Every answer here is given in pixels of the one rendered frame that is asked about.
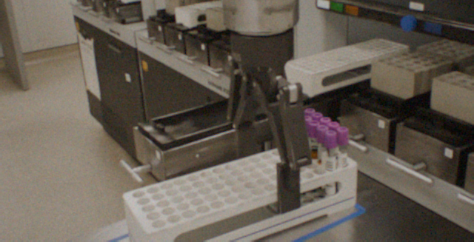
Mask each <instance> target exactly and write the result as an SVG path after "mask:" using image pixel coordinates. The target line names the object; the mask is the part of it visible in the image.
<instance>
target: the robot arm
mask: <svg viewBox="0 0 474 242"><path fill-rule="evenodd" d="M222 10H223V21H224V26H225V27H226V28H228V29H230V42H231V55H232V59H230V90H229V99H228V108H227V120H228V121H229V122H231V121H232V122H233V128H234V130H236V154H237V161H238V160H241V159H243V158H248V157H250V156H253V155H257V154H258V148H257V130H256V128H255V127H254V126H256V124H255V121H254V118H255V116H256V112H257V109H258V106H259V103H260V105H261V110H262V112H263V113H264V114H266V115H267V116H268V119H269V122H270V126H271V129H272V131H273V136H274V139H275V142H276V146H277V149H278V153H279V156H280V162H278V163H276V169H277V196H278V212H279V213H280V214H281V215H283V214H285V213H288V212H292V211H293V210H296V209H300V208H301V167H305V166H308V165H311V163H312V158H311V154H310V141H309V137H308V132H307V125H306V120H305V115H304V107H303V102H302V101H303V87H302V84H301V83H300V82H297V83H294V84H291V83H290V82H289V81H287V76H286V73H285V68H284V67H285V65H286V63H287V62H288V61H289V60H291V59H292V57H293V55H294V38H293V27H294V26H296V25H297V23H298V22H299V19H300V18H299V0H222ZM277 101H279V104H274V105H269V104H271V103H275V102H277ZM235 110H237V111H236V112H234V111H235ZM287 156H288V157H287Z"/></svg>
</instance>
